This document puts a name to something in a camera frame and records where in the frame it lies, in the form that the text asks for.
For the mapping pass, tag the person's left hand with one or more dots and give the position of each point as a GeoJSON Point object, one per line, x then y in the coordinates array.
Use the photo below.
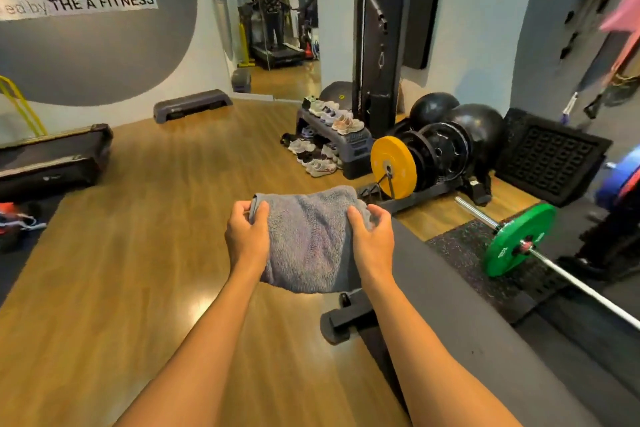
{"type": "Point", "coordinates": [243, 241]}

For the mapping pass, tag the grey padded weight bench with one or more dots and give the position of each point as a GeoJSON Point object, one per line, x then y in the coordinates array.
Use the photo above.
{"type": "Point", "coordinates": [480, 341]}

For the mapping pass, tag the black wall panel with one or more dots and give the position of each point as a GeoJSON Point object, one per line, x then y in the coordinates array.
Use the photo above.
{"type": "Point", "coordinates": [425, 6]}

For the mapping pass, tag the pink resistance band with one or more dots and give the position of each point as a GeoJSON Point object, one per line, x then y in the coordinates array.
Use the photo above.
{"type": "Point", "coordinates": [625, 16]}

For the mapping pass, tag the red and white bag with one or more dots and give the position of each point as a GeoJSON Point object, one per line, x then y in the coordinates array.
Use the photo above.
{"type": "Point", "coordinates": [17, 221]}

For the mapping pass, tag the yellow metal frame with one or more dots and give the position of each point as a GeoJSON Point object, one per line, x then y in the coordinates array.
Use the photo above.
{"type": "Point", "coordinates": [22, 106]}

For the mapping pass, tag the yellow weight plate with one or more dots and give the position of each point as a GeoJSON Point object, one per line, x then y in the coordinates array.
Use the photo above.
{"type": "Point", "coordinates": [395, 161]}

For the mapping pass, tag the black low platform box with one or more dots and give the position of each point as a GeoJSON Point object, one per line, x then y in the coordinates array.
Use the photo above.
{"type": "Point", "coordinates": [50, 161]}

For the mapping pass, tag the black perforated rubber mat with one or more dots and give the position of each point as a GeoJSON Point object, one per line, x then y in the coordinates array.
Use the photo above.
{"type": "Point", "coordinates": [550, 161]}

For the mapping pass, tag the yellow post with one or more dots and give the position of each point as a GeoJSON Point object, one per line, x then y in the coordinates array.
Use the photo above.
{"type": "Point", "coordinates": [244, 46]}

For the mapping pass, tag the blue weight plate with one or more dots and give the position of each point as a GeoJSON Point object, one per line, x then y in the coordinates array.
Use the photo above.
{"type": "Point", "coordinates": [620, 181]}

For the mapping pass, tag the small grey block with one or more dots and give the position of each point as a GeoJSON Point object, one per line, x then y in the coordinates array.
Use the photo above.
{"type": "Point", "coordinates": [241, 81]}

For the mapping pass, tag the person's left thumb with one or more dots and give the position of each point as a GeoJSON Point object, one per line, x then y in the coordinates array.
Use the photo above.
{"type": "Point", "coordinates": [261, 219]}

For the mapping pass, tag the black plate rack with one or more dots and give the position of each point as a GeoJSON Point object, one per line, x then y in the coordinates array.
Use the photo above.
{"type": "Point", "coordinates": [440, 191]}

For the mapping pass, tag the black treadmill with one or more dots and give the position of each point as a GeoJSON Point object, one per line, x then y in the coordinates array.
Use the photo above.
{"type": "Point", "coordinates": [277, 55]}

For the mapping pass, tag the grey towel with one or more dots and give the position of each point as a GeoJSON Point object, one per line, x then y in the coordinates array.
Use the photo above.
{"type": "Point", "coordinates": [310, 241]}

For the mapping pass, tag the person's right hand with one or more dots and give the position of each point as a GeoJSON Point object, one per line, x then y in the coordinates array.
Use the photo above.
{"type": "Point", "coordinates": [374, 244]}

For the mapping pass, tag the green weight plate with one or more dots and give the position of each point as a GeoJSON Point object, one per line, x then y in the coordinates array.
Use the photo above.
{"type": "Point", "coordinates": [510, 246]}

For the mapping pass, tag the person's right forearm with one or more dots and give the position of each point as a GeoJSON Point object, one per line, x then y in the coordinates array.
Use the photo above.
{"type": "Point", "coordinates": [425, 356]}

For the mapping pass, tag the black exercise ball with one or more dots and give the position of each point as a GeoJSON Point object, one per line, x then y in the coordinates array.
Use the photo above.
{"type": "Point", "coordinates": [431, 110]}
{"type": "Point", "coordinates": [482, 129]}

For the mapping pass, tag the person's left forearm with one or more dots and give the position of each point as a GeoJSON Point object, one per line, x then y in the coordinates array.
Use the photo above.
{"type": "Point", "coordinates": [200, 356]}

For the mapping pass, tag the small black weight plate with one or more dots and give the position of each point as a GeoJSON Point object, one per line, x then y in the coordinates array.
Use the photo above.
{"type": "Point", "coordinates": [425, 161]}

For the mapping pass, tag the silver barbell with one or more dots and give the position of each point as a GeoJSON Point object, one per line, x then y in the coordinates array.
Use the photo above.
{"type": "Point", "coordinates": [580, 281]}

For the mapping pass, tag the person's right thumb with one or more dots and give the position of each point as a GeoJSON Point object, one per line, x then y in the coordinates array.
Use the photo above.
{"type": "Point", "coordinates": [356, 222]}

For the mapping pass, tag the grey step with shoes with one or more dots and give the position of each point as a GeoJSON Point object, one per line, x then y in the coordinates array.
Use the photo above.
{"type": "Point", "coordinates": [357, 151]}

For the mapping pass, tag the black half balance ball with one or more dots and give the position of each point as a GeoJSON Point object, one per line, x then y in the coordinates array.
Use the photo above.
{"type": "Point", "coordinates": [334, 93]}

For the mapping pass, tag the large black weight plate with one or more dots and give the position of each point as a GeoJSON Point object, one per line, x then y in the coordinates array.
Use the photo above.
{"type": "Point", "coordinates": [450, 149]}

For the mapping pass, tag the group of sneakers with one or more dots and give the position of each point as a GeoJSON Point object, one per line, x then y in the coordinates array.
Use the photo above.
{"type": "Point", "coordinates": [325, 116]}

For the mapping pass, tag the grey aerobic step platform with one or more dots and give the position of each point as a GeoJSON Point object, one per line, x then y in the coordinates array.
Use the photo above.
{"type": "Point", "coordinates": [192, 104]}

